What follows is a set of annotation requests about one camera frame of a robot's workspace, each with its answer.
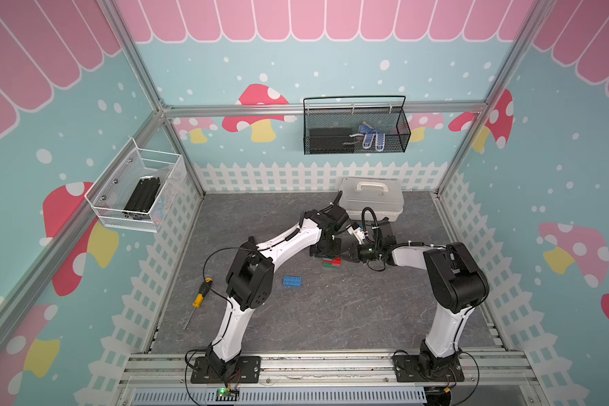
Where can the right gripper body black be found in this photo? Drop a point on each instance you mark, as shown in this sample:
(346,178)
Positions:
(369,253)

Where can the green lego brick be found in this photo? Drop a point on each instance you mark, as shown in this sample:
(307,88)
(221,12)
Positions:
(331,265)

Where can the red lego brick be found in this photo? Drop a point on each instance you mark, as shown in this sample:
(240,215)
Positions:
(335,260)

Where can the large blue lego brick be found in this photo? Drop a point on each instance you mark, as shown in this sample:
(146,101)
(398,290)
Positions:
(292,282)

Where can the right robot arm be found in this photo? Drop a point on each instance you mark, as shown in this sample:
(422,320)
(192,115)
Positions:
(458,285)

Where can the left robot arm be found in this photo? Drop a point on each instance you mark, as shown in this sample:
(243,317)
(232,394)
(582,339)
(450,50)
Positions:
(250,279)

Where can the white plastic storage box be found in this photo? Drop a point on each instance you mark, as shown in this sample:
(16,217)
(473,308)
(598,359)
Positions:
(384,197)

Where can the black box in black basket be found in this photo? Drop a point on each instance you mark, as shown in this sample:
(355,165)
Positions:
(323,141)

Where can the blue white item in basket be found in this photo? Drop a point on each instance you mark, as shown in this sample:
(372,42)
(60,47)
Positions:
(369,138)

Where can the yellow black screwdriver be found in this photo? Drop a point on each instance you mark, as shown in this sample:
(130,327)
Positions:
(204,290)

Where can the green lit circuit board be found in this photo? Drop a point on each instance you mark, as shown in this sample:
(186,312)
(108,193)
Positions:
(227,394)

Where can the black device in white basket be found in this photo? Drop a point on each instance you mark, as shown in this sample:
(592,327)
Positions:
(142,198)

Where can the black wire mesh basket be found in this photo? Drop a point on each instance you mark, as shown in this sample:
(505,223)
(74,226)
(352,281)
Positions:
(385,113)

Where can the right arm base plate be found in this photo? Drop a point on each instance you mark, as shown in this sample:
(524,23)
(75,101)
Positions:
(426,368)

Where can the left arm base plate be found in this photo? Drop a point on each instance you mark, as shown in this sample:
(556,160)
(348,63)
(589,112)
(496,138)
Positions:
(244,369)

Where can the aluminium front rail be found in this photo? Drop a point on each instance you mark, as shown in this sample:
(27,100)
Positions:
(375,368)

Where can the white wire mesh basket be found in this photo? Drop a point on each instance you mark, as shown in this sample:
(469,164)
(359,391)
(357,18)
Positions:
(109,195)

